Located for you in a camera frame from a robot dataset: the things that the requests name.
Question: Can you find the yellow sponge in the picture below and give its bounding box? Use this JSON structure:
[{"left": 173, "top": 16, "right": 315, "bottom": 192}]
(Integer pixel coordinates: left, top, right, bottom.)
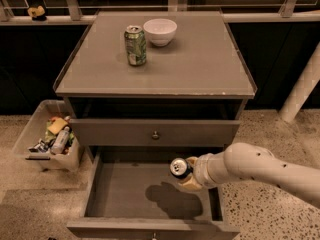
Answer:
[{"left": 47, "top": 117, "right": 68, "bottom": 135}]

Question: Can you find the brass top drawer knob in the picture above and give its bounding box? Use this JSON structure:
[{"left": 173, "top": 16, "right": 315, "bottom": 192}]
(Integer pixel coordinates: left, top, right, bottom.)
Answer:
[{"left": 152, "top": 131, "right": 160, "bottom": 140}]

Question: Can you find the grey drawer cabinet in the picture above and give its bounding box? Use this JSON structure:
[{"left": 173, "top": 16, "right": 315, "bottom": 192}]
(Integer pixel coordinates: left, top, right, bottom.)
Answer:
[{"left": 53, "top": 10, "right": 258, "bottom": 240}]

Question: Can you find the green soda can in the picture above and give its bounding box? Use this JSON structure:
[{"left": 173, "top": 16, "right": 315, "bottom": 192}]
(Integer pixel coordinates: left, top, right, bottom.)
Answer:
[{"left": 124, "top": 25, "right": 146, "bottom": 66}]

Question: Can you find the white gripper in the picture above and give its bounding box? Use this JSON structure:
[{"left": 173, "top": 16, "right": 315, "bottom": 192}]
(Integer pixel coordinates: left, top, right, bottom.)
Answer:
[{"left": 178, "top": 153, "right": 220, "bottom": 191}]

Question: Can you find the white railing ledge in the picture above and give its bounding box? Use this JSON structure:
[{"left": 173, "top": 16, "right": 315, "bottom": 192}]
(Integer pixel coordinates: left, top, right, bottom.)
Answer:
[{"left": 0, "top": 6, "right": 320, "bottom": 26}]

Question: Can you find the white bowl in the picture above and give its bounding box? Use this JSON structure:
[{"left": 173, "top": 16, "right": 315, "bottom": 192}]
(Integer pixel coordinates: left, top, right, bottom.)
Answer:
[{"left": 143, "top": 18, "right": 177, "bottom": 47}]

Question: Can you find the clear plastic storage bin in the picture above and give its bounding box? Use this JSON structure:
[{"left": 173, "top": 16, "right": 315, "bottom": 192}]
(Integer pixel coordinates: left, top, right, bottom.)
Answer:
[{"left": 12, "top": 100, "right": 83, "bottom": 171}]

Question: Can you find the yellow black object on ledge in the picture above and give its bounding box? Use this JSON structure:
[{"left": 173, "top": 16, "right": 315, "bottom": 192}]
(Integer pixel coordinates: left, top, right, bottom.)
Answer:
[{"left": 27, "top": 5, "right": 47, "bottom": 21}]

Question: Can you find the blue pepsi can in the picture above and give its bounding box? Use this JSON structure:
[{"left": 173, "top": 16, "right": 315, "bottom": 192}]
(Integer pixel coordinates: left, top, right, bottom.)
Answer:
[{"left": 170, "top": 158, "right": 193, "bottom": 179}]

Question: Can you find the brass middle drawer knob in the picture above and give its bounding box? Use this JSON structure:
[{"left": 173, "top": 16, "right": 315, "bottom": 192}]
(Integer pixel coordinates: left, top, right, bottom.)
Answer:
[{"left": 151, "top": 233, "right": 158, "bottom": 240}]

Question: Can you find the brass drawer knob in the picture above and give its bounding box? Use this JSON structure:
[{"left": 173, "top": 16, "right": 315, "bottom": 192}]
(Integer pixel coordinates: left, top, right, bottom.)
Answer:
[
  {"left": 151, "top": 233, "right": 158, "bottom": 240},
  {"left": 152, "top": 131, "right": 160, "bottom": 140}
]

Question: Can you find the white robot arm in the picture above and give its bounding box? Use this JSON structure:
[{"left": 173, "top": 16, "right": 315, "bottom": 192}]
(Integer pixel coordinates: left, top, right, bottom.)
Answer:
[{"left": 170, "top": 143, "right": 320, "bottom": 208}]

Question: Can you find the white plastic bottle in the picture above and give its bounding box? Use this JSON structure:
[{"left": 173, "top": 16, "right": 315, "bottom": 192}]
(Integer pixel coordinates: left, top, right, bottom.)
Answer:
[{"left": 50, "top": 126, "right": 70, "bottom": 155}]

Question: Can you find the grey top drawer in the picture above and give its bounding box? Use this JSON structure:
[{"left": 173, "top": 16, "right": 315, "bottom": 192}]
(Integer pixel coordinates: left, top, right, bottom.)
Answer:
[{"left": 70, "top": 119, "right": 240, "bottom": 147}]

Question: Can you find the grey open middle drawer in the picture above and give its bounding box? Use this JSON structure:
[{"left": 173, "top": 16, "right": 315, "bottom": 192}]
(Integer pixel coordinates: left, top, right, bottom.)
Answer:
[{"left": 67, "top": 150, "right": 240, "bottom": 240}]

